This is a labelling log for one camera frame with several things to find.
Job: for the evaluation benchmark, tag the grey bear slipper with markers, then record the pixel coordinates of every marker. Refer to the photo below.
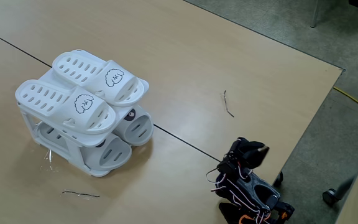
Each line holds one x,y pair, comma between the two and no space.
110,154
138,130

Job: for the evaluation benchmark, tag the white dog slipper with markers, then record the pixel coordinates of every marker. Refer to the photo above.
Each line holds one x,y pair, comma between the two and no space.
67,115
129,84

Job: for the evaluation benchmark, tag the white two-shelf shoe rack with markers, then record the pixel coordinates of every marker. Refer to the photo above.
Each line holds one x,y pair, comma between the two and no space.
99,172

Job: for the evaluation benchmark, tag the black table caster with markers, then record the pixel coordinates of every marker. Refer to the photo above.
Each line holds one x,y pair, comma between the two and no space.
279,180

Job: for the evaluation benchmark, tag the black chair caster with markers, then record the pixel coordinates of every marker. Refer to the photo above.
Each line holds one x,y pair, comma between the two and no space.
329,196

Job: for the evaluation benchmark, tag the metal chair leg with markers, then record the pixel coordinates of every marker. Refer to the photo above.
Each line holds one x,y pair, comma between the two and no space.
315,14

